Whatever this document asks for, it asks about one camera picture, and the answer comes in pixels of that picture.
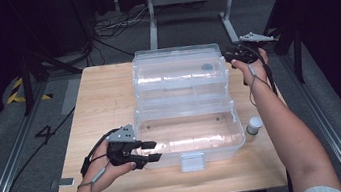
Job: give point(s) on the clear plastic storage box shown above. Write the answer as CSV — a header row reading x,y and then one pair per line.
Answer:
x,y
190,130

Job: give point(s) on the black stand with braces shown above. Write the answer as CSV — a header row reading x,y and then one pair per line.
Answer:
x,y
36,66

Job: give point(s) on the yellow and black floor tape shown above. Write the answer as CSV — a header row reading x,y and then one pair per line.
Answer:
x,y
16,92

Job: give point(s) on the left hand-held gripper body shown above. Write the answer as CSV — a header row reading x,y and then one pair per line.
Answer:
x,y
121,151

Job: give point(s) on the dark round disc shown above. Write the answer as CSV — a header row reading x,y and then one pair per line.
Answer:
x,y
207,67

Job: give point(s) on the black metal stand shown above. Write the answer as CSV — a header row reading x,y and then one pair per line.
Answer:
x,y
292,42

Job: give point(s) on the white-lidded green-trimmed bottle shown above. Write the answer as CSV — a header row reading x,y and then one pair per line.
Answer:
x,y
254,124

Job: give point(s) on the person's left hand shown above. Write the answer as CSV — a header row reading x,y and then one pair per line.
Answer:
x,y
105,174

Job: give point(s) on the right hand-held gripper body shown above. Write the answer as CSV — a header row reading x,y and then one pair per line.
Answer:
x,y
246,53

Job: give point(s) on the small grey metal plate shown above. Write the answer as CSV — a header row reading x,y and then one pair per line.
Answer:
x,y
63,182

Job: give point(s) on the person's right hand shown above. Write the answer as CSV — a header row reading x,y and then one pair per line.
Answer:
x,y
256,72

